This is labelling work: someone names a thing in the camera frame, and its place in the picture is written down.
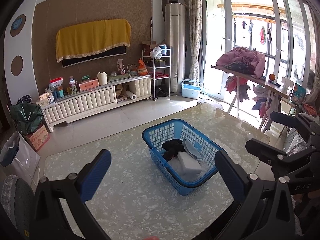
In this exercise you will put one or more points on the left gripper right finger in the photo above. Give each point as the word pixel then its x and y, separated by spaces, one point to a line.
pixel 264 209

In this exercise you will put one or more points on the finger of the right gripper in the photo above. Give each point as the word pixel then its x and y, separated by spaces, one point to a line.
pixel 265 152
pixel 286 120

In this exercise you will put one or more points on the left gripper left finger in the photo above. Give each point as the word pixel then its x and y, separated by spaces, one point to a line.
pixel 47 217

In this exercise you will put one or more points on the white foam sponge block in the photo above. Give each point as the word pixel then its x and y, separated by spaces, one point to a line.
pixel 189 164

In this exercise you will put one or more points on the light blue cloth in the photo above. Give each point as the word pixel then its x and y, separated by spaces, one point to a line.
pixel 193 151

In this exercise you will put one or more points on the blue plastic basket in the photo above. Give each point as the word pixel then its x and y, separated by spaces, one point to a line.
pixel 155 136

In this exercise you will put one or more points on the black plush toy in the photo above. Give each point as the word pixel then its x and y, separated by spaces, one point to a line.
pixel 172 148

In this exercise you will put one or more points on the white quilted cloth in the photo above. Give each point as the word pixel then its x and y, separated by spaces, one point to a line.
pixel 192 174

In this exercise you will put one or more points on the orange fruit on board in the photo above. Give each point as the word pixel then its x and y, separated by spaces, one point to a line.
pixel 272 77

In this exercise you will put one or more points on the white paper shopping bag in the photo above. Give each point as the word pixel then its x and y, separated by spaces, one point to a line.
pixel 20 159

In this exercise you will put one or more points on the pink clothes pile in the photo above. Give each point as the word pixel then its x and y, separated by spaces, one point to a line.
pixel 256 60

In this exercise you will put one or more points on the cardboard box with print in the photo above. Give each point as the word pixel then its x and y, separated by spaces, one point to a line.
pixel 38 138

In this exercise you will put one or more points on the light blue storage box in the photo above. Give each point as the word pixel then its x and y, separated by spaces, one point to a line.
pixel 191 88

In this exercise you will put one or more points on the green plastic bag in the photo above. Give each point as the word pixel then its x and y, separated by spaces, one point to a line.
pixel 27 117

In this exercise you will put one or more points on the pink drawer box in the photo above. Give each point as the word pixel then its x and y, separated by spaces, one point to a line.
pixel 89 84

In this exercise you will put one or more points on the white metal shelf rack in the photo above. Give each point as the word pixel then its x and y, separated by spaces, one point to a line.
pixel 158 63

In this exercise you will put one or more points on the paper towel roll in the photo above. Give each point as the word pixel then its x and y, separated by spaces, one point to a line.
pixel 131 95

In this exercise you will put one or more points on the white tufted TV cabinet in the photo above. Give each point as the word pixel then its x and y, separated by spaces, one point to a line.
pixel 94 101

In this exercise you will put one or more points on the orange bag on cabinet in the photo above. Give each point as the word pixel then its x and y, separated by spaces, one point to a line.
pixel 142 69

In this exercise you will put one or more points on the cream plastic canister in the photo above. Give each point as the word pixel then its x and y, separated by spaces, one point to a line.
pixel 102 78

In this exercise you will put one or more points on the silver standing air conditioner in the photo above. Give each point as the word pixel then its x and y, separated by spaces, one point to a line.
pixel 175 39

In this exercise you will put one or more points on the patterned beige curtain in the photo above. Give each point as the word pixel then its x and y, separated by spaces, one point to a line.
pixel 195 32

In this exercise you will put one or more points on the yellow TV cover cloth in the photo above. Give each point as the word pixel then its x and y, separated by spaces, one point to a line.
pixel 91 38

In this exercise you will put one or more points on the wall mounted television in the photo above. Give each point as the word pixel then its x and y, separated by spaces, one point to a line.
pixel 121 50

